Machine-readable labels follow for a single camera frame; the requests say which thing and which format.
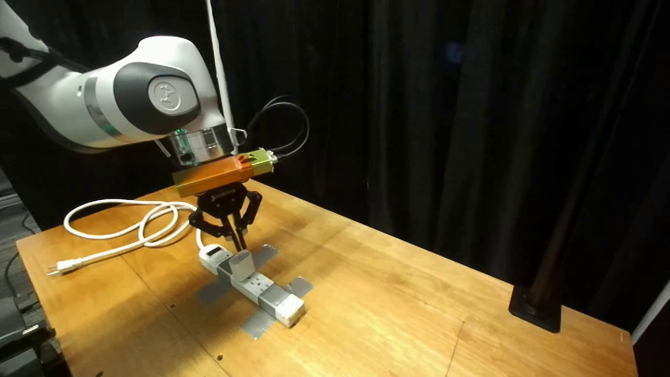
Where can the white power strip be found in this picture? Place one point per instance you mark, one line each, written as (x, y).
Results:
(260, 284)

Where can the upright frame pole with base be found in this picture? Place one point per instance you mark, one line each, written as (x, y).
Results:
(536, 305)

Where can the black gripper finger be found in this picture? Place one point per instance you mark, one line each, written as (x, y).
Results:
(250, 211)
(206, 223)

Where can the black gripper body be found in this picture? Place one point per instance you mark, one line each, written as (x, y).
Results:
(224, 199)

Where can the long grey duct tape strip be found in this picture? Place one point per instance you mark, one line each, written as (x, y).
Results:
(267, 252)

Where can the short grey duct tape strip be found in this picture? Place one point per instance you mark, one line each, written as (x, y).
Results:
(260, 325)

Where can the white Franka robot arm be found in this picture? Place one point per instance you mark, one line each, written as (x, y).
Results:
(106, 97)

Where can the black curtain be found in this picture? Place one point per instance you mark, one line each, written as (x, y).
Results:
(420, 104)

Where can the thin white pole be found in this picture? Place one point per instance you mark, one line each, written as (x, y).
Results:
(212, 21)

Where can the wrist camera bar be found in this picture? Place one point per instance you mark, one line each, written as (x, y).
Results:
(223, 173)

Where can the slanted white pole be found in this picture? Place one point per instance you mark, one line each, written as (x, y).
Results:
(652, 312)

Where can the white charger head cube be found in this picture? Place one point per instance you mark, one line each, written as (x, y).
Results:
(242, 266)

